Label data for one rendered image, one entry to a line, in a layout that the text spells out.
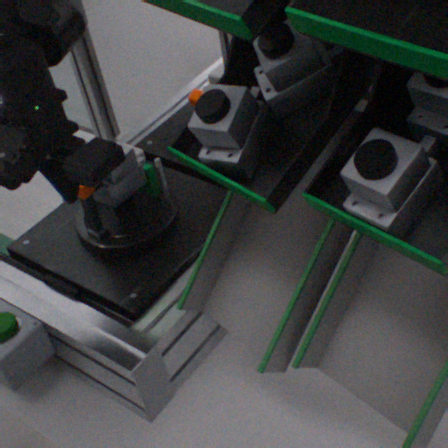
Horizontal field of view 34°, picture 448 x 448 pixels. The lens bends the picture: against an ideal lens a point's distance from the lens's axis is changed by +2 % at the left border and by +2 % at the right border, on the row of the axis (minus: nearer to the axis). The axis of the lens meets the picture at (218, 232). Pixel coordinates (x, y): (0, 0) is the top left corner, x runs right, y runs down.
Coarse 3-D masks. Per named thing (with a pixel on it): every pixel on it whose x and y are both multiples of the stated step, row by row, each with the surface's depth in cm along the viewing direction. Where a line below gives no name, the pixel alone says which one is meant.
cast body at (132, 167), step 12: (120, 144) 91; (132, 156) 91; (120, 168) 90; (132, 168) 91; (108, 180) 90; (120, 180) 90; (132, 180) 92; (144, 180) 94; (96, 192) 91; (108, 192) 90; (120, 192) 91; (132, 192) 93; (108, 204) 92
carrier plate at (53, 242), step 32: (192, 192) 100; (224, 192) 99; (64, 224) 99; (192, 224) 95; (32, 256) 95; (64, 256) 94; (96, 256) 93; (160, 256) 92; (192, 256) 91; (96, 288) 89; (128, 288) 88; (160, 288) 88
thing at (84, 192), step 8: (96, 184) 90; (80, 192) 87; (88, 192) 88; (80, 200) 90; (88, 200) 89; (88, 208) 90; (96, 208) 91; (88, 216) 91; (96, 216) 91; (96, 224) 92
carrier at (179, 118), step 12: (216, 72) 120; (180, 108) 117; (192, 108) 117; (168, 120) 115; (180, 120) 115; (156, 132) 113; (168, 132) 113; (144, 144) 111; (156, 144) 111; (168, 144) 110; (156, 156) 109; (168, 156) 108; (168, 168) 108; (180, 168) 107; (204, 180) 105
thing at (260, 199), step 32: (288, 0) 69; (256, 64) 70; (352, 64) 59; (352, 96) 61; (288, 128) 64; (320, 128) 60; (192, 160) 65; (288, 160) 63; (256, 192) 63; (288, 192) 61
